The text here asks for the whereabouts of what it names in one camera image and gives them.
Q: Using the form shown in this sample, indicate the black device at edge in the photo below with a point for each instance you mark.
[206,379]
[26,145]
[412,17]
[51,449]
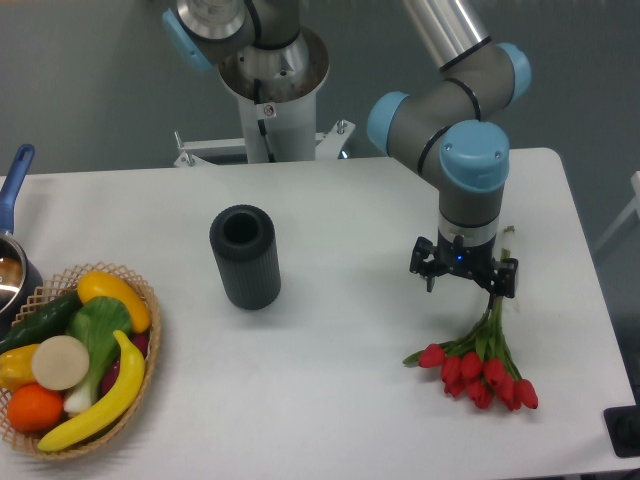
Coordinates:
[623,429]

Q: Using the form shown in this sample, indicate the white furniture at right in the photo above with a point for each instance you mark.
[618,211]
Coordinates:
[621,227]

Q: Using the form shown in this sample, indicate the dark red vegetable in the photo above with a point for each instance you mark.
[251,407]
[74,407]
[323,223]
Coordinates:
[141,341]

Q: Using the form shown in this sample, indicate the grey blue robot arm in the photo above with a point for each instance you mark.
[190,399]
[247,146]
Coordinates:
[444,136]

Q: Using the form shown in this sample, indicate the yellow banana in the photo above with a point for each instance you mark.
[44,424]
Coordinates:
[106,410]

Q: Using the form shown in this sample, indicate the red tulip bouquet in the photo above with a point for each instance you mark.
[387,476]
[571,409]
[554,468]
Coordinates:
[479,364]

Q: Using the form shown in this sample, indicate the dark grey ribbed vase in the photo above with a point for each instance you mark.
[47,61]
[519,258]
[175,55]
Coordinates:
[243,241]

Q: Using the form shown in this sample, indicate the orange fruit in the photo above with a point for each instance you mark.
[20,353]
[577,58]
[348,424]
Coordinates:
[33,408]

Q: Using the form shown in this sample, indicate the woven wicker basket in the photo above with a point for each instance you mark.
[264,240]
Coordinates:
[53,288]

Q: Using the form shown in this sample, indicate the green bok choy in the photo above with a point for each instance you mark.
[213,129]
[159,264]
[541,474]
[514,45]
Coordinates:
[93,325]

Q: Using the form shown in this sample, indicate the yellow bell pepper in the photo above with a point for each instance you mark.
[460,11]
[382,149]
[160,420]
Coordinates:
[16,370]

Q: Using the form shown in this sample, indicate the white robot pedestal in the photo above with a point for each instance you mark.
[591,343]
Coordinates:
[276,93]

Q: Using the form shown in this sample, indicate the beige round disc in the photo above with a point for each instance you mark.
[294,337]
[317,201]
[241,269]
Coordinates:
[60,363]

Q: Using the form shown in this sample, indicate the green cucumber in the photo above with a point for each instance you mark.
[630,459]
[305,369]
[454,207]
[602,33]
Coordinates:
[49,320]

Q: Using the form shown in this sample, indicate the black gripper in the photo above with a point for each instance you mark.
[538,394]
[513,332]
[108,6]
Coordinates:
[476,263]

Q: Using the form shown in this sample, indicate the blue handled saucepan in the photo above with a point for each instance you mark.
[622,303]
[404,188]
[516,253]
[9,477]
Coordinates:
[19,277]

